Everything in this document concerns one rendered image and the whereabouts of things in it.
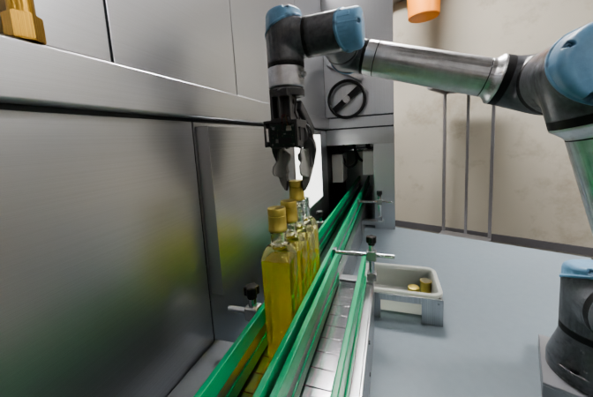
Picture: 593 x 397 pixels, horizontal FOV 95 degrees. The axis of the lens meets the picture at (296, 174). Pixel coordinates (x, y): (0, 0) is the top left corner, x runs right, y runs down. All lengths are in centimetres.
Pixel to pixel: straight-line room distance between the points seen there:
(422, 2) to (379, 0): 187
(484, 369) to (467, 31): 352
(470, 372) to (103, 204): 79
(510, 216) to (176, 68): 370
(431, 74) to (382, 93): 96
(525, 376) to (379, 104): 121
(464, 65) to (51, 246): 70
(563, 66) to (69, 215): 65
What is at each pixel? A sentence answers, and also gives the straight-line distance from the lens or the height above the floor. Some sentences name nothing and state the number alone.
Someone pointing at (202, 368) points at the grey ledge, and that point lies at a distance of 63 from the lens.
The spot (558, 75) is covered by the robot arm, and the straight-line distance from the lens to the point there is 53.
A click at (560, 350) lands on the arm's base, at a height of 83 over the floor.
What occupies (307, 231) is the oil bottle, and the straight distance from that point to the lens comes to 62.
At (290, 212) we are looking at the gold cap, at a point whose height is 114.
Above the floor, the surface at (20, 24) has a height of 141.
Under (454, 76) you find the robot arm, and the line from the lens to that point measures 65.
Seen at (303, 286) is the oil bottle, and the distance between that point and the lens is 60.
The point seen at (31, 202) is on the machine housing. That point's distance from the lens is 39.
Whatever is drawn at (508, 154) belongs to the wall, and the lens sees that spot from 377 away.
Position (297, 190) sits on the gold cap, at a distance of 60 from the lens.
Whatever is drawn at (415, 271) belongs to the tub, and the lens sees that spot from 104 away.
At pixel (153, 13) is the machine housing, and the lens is 55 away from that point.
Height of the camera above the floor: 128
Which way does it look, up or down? 7 degrees down
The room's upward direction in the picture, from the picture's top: 3 degrees counter-clockwise
